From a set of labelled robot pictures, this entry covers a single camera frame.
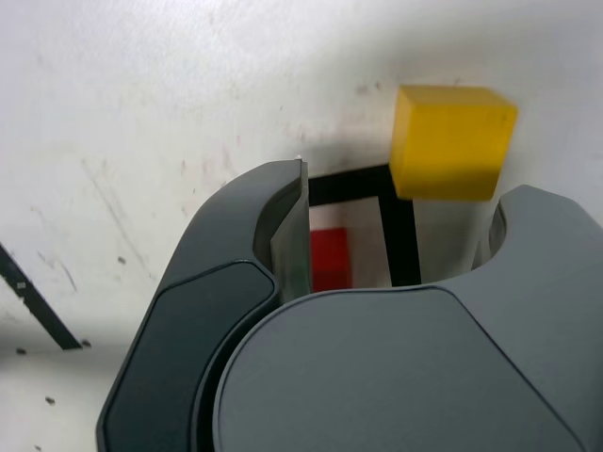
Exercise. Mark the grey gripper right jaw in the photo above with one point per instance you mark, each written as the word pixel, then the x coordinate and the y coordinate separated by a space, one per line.
pixel 424 367

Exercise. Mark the black tape square outline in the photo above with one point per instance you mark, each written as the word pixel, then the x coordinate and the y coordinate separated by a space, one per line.
pixel 400 235

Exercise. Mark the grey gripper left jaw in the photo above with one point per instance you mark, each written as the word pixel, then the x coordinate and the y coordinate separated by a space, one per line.
pixel 188 329

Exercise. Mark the black tape strip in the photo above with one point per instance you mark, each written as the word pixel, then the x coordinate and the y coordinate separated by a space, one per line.
pixel 42 306

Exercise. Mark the yellow cube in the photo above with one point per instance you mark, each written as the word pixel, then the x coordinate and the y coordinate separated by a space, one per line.
pixel 447 146

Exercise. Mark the red cube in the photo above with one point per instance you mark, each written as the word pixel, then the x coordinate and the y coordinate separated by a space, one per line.
pixel 330 259

